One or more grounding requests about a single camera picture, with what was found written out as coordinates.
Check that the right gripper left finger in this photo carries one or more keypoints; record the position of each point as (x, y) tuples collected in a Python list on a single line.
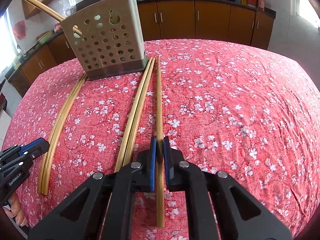
[(101, 207)]

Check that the dark cutting board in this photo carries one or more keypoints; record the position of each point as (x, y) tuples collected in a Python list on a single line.
[(85, 3)]

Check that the red floral tablecloth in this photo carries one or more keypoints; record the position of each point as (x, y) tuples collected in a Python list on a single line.
[(247, 111)]

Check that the red plastic bag hanging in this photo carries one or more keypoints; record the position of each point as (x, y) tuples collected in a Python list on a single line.
[(19, 30)]

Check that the green bowl on counter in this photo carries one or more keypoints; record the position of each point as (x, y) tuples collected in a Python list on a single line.
[(45, 37)]

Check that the person's left hand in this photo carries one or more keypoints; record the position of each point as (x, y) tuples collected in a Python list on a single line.
[(15, 211)]

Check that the red white bag on counter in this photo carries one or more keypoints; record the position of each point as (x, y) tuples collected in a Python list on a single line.
[(57, 28)]

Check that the bamboo chopstick group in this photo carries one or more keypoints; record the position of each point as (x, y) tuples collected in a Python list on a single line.
[(58, 134), (121, 155), (50, 13), (53, 134), (134, 129), (42, 8)]

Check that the beige perforated utensil holder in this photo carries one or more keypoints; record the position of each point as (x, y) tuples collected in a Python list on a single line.
[(107, 38)]

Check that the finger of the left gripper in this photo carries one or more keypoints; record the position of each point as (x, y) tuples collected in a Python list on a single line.
[(15, 163), (37, 147)]

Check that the lower wooden kitchen cabinets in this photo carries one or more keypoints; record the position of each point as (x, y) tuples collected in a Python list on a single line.
[(164, 19)]

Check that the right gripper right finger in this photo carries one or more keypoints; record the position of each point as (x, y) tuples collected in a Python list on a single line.
[(218, 207)]

